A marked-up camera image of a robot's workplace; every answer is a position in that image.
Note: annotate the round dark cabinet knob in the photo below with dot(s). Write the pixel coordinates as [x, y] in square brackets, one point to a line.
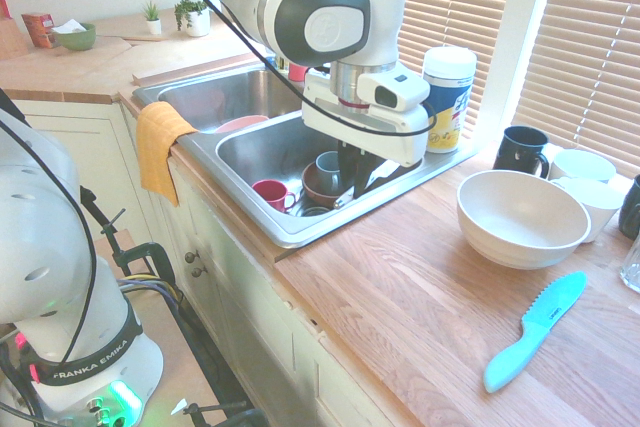
[198, 272]
[191, 257]

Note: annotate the pink cup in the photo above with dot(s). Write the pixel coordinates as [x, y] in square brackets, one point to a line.
[297, 73]

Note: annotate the pink plate in sink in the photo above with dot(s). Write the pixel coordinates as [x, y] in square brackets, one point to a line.
[242, 123]

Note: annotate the white window frame post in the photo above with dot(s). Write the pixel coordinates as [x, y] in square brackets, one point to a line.
[520, 47]

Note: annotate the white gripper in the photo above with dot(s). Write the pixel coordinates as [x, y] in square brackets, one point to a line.
[380, 134]

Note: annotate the red enamel mug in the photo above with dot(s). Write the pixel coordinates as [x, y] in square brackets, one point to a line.
[270, 192]

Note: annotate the brown wooden bowl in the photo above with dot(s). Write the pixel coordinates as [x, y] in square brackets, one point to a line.
[312, 189]

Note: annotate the cream kitchen cabinet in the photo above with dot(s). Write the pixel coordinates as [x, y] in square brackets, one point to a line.
[240, 287]

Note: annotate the orange dish cloth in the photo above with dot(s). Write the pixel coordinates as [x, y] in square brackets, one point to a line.
[157, 147]

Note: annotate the leafy plant in white pot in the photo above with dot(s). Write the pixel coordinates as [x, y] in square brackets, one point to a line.
[196, 22]

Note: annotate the white paper in bowl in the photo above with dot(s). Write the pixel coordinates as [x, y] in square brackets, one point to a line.
[67, 26]

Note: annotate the dark green mug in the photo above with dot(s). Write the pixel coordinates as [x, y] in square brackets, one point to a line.
[631, 209]

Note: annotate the green bowl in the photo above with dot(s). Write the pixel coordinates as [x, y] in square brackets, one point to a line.
[75, 39]

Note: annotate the teal plastic knife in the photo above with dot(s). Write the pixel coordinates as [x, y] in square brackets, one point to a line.
[530, 337]

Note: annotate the small white bowl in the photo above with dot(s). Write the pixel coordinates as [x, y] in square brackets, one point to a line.
[602, 207]

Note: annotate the small spiky potted plant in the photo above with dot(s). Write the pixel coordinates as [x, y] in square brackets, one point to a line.
[152, 22]

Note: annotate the metal sink drain strainer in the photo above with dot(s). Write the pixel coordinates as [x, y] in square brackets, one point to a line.
[314, 212]

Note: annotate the black mug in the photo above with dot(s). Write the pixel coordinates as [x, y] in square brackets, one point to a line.
[517, 152]

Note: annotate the orange box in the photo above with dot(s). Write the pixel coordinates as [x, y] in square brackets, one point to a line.
[37, 29]

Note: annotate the stainless steel double sink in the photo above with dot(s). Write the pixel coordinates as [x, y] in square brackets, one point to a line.
[250, 92]

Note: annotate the grey-blue ceramic mug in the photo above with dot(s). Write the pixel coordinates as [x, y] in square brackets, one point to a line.
[327, 167]

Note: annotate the clear drinking glass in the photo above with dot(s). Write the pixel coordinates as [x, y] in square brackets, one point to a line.
[632, 267]

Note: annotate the large cream bowl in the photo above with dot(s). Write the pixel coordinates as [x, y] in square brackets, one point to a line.
[520, 227]

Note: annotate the wipes canister blue yellow label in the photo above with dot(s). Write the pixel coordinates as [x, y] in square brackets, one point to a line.
[447, 97]

